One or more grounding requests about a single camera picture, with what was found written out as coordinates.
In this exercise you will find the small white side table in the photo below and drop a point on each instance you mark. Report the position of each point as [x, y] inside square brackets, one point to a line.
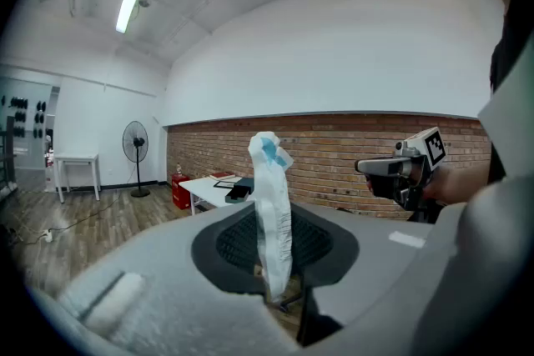
[77, 157]

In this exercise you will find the teal and black box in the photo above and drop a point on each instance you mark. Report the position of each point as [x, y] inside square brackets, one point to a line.
[242, 189]

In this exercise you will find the black metal rack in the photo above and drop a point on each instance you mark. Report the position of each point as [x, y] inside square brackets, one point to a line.
[8, 154]

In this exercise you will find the black standing fan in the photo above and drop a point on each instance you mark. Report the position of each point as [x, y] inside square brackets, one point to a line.
[135, 141]

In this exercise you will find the white ceiling sensor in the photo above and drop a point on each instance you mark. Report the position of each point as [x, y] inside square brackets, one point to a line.
[144, 1]

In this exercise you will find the red book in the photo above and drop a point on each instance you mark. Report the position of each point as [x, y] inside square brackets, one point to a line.
[222, 176]

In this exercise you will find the person's right forearm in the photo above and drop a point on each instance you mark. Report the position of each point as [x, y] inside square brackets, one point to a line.
[454, 183]

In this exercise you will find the red carton box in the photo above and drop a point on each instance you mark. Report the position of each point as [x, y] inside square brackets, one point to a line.
[180, 192]

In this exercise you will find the long ceiling light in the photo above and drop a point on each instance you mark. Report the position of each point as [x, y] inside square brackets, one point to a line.
[130, 4]

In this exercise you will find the clear bottle with red label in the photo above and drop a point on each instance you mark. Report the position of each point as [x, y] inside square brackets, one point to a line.
[179, 169]

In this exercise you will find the person's black clothing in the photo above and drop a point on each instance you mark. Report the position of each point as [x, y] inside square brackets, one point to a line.
[515, 33]

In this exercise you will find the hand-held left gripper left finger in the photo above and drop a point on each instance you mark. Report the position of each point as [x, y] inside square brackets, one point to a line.
[167, 287]

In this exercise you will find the black items on wall rack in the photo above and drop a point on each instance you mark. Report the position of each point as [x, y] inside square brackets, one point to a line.
[18, 112]

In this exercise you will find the white power strip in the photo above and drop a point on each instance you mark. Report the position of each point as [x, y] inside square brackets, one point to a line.
[48, 236]

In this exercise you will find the black picture frame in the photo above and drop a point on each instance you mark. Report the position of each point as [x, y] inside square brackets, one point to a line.
[224, 184]

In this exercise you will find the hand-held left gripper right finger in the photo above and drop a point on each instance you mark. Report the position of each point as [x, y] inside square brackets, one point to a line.
[375, 262]

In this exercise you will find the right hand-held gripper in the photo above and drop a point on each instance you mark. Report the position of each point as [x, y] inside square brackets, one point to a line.
[429, 150]

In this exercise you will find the light blue cloth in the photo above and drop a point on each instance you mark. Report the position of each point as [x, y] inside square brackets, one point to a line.
[273, 212]

